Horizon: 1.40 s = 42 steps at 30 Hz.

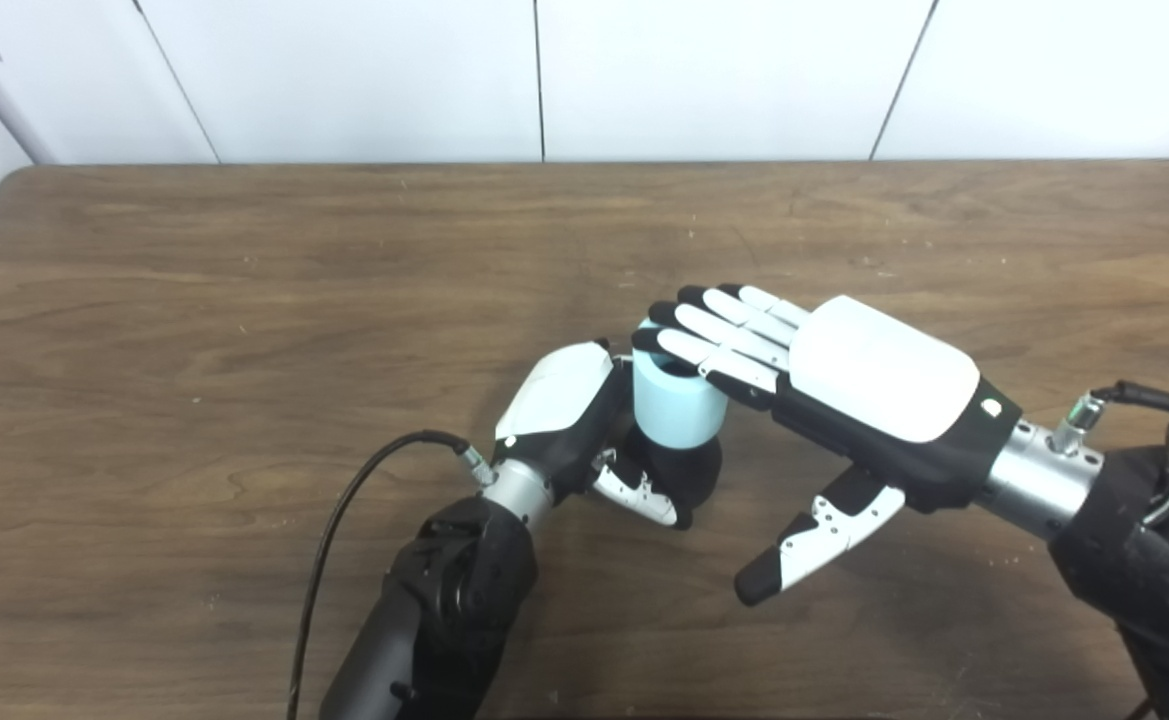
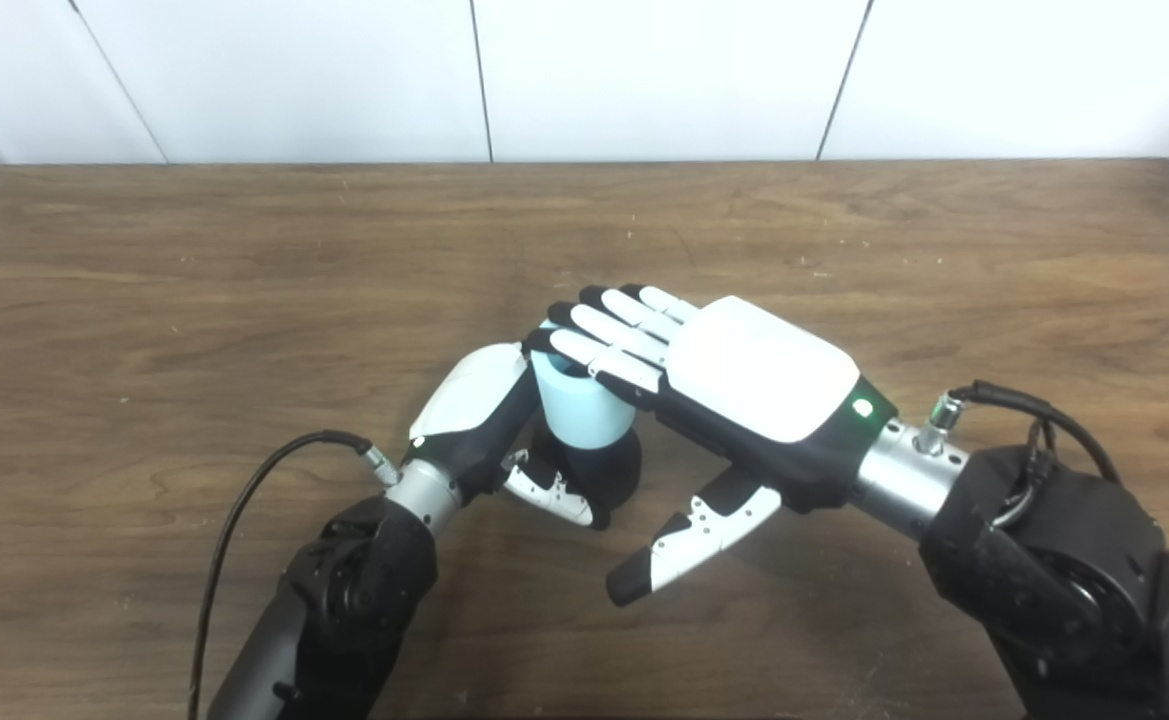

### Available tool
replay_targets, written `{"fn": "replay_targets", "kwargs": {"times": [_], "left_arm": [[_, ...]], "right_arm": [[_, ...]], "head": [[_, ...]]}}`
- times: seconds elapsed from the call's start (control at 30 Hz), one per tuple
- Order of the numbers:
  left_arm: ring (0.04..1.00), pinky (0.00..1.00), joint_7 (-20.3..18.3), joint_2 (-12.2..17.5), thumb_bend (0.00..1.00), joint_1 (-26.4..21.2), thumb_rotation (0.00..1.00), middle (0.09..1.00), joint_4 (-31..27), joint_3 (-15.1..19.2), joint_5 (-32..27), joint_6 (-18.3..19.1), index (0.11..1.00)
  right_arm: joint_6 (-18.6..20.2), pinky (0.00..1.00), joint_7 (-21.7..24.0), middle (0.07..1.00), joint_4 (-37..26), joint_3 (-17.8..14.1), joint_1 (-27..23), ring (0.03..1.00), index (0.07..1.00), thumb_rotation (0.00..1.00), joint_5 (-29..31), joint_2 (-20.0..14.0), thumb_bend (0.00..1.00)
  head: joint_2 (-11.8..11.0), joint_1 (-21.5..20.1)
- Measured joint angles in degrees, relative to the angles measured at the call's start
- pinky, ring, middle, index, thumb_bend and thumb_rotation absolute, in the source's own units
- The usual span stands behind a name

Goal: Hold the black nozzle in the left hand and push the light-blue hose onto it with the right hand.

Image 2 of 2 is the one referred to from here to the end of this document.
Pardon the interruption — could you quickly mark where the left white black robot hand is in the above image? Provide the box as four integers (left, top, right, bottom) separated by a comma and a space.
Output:
407, 343, 600, 528

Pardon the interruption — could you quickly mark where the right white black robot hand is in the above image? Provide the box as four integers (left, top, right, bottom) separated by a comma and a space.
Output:
524, 284, 900, 608

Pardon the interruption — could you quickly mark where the light-blue hose piece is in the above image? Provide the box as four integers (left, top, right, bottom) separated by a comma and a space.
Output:
529, 320, 637, 450

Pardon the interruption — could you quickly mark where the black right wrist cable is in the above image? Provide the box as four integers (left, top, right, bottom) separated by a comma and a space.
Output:
919, 380, 1123, 531

